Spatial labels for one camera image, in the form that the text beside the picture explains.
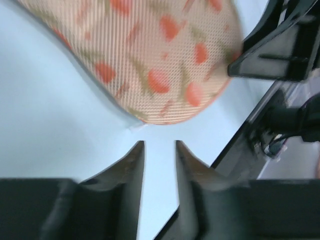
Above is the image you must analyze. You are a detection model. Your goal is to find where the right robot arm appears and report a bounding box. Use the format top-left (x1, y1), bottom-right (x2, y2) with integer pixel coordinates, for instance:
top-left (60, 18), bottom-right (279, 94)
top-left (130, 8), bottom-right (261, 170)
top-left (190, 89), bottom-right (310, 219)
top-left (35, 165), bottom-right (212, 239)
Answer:
top-left (227, 0), bottom-right (320, 141)

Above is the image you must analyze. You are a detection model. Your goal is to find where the pink mesh laundry bag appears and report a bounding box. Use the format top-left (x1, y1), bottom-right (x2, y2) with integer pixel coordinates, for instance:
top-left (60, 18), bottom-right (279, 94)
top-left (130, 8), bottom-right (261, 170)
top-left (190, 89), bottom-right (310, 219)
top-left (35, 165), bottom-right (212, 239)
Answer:
top-left (20, 0), bottom-right (243, 125)

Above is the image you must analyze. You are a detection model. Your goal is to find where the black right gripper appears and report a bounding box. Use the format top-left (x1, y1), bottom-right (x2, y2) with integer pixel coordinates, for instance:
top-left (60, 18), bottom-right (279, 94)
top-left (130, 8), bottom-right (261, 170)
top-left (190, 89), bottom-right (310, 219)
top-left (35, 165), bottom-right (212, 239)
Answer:
top-left (228, 0), bottom-right (317, 82)

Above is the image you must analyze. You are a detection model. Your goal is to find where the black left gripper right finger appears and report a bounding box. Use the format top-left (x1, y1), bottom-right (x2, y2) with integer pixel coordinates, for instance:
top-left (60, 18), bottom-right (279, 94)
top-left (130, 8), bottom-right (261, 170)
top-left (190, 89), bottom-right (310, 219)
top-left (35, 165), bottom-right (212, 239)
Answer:
top-left (175, 140), bottom-right (320, 240)

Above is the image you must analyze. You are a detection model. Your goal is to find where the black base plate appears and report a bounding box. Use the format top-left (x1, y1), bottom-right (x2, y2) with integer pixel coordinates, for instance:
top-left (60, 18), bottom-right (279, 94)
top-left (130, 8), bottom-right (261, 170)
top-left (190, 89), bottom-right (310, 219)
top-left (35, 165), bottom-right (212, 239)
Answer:
top-left (155, 82), bottom-right (295, 240)

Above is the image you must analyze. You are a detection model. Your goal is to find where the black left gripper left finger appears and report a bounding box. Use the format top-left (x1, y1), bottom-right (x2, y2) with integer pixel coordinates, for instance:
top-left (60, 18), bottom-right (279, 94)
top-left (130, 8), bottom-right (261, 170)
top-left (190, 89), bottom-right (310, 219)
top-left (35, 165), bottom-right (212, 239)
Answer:
top-left (0, 141), bottom-right (145, 240)

